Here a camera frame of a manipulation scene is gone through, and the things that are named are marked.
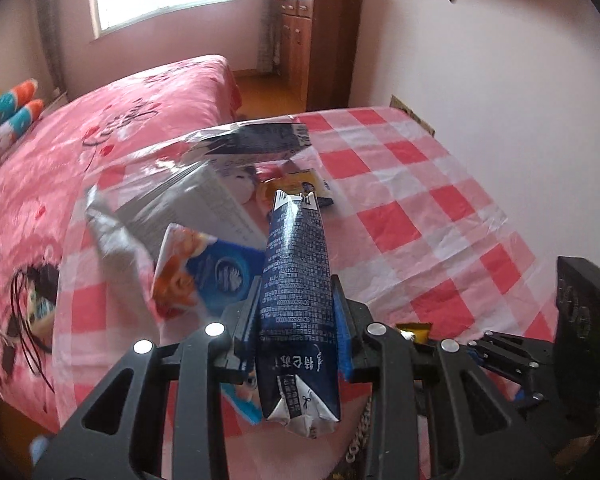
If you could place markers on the white cartoon packet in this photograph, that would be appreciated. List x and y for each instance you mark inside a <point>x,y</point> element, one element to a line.
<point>237,180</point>

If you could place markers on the grey printed packet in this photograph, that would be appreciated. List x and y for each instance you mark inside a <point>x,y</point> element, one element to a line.
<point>195,205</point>

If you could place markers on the crumpled silver snack bag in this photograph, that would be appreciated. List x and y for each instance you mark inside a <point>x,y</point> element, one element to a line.
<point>117,250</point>

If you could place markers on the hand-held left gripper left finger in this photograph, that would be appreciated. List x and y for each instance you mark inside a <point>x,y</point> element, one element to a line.
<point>240,332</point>

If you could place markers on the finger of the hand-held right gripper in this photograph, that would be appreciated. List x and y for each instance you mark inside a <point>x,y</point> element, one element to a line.
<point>517,372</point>
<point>520,346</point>

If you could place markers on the grey radiator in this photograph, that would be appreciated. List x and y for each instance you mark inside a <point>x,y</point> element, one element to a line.
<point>270,40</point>

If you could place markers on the clear plastic bag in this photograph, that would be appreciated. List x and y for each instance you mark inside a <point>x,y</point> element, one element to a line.
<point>145,160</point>

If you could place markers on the wooden cabinet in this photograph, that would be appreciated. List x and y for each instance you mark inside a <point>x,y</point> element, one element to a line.
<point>325,45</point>

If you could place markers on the bed with pink sheet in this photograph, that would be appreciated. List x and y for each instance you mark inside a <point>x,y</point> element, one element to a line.
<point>55,160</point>

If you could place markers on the yellow snack packet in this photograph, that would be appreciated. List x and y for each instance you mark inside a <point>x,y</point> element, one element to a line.
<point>415,332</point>
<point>295,182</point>

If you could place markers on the blue green cartoon packet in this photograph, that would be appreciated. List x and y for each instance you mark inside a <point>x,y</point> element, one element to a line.
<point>240,400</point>

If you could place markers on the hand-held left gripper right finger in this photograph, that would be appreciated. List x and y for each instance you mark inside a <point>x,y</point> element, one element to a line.
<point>342,350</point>

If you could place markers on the dark blue milk carton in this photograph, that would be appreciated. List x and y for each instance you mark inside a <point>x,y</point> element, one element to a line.
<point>295,285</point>

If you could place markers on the colourful striped bolster pillow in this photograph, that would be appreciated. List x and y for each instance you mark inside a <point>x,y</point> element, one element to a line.
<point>15,122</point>
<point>10,97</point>

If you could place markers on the navy white flattened carton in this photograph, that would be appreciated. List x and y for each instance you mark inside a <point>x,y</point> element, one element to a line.
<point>260,140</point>

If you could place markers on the orange blue carton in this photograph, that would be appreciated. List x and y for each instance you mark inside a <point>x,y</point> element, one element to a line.
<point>205,275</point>

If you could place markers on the black charger plug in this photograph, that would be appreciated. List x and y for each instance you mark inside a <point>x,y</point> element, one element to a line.
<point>46,280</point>

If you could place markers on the red white checkered tablecloth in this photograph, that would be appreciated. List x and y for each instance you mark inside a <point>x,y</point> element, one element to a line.
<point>500,265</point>

